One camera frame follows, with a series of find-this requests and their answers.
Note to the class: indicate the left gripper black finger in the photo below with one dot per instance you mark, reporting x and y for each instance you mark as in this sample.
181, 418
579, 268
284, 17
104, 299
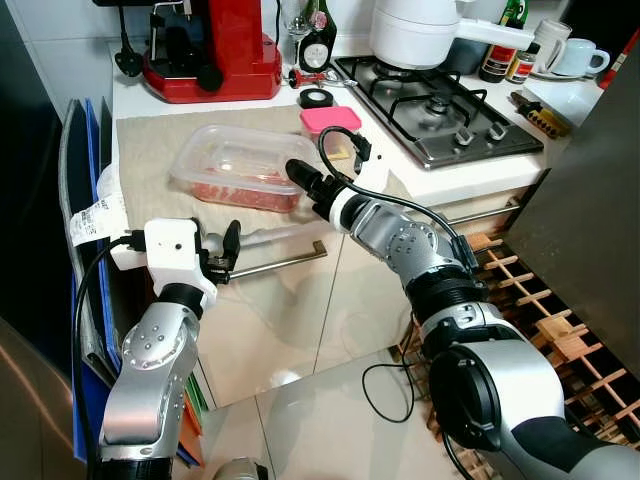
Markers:
204, 235
231, 240

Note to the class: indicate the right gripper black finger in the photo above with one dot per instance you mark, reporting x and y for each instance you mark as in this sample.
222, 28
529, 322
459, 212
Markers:
303, 175

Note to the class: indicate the red meat pieces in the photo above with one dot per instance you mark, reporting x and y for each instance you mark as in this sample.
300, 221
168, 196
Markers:
240, 195

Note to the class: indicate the clear plastic food container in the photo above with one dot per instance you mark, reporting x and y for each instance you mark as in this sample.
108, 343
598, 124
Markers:
235, 160

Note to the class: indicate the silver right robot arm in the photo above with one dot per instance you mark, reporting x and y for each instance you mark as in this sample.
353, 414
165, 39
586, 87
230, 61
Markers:
400, 240

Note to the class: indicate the dark grey mini fridge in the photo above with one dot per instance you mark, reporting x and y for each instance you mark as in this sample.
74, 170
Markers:
590, 220

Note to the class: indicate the small pink lidded container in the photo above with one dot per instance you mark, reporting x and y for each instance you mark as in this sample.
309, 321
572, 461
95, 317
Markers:
330, 120

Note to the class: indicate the black tape roll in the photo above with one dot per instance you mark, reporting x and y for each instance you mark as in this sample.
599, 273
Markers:
301, 98

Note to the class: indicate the beige kitchen base cabinet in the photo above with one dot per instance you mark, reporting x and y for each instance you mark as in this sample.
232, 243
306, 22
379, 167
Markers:
300, 310

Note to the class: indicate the small red metal tool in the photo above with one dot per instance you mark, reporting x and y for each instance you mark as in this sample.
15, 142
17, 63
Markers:
303, 77

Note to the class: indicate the beige woven placemat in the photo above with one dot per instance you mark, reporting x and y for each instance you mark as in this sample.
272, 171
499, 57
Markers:
150, 150

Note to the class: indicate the dark green round bottle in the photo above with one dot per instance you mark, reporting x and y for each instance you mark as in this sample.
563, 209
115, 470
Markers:
318, 50

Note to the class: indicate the green flat board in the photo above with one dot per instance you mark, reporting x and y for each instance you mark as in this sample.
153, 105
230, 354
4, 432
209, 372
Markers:
200, 395

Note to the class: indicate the red espresso machine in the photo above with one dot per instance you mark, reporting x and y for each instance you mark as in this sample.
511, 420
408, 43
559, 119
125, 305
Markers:
240, 60

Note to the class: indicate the steel gas hob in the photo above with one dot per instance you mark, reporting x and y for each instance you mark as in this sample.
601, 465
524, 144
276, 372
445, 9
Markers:
450, 130

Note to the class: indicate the grey flat board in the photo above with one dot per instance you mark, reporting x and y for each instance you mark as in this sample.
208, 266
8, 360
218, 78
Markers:
68, 180

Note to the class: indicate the blue flat board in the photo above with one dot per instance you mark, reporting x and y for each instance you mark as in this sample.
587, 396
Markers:
92, 130

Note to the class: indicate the clear wine glass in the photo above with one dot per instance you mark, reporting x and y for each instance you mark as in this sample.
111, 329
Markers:
296, 15

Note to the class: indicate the orange flat board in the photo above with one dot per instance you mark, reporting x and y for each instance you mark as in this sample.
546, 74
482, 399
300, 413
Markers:
190, 435

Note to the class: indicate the black power plug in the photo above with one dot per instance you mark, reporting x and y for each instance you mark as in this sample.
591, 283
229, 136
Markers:
128, 62

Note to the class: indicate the grey left robot foot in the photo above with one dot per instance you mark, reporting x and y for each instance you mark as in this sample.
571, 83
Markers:
238, 470

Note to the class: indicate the green bottle with red label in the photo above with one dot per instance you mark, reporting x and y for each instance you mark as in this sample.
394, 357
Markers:
497, 60

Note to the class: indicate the dark brown gold packet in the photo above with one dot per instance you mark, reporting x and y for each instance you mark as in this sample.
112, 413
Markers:
540, 118

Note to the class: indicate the wooden slatted rack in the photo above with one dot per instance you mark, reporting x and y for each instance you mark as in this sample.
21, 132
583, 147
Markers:
570, 340

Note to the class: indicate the small dark sauce bottle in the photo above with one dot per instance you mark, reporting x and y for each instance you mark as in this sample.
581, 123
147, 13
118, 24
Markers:
520, 68

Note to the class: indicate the light blue mug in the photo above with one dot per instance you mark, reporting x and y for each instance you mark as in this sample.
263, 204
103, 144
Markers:
575, 58

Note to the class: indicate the white mug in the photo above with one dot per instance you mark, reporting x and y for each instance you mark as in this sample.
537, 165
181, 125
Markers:
548, 45

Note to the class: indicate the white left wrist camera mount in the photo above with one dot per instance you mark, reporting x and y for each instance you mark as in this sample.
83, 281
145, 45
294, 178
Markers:
170, 245

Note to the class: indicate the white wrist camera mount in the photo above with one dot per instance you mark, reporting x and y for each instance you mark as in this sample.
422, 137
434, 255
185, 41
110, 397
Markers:
372, 170
170, 245

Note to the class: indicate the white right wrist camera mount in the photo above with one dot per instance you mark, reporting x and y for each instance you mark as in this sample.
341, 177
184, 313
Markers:
372, 170

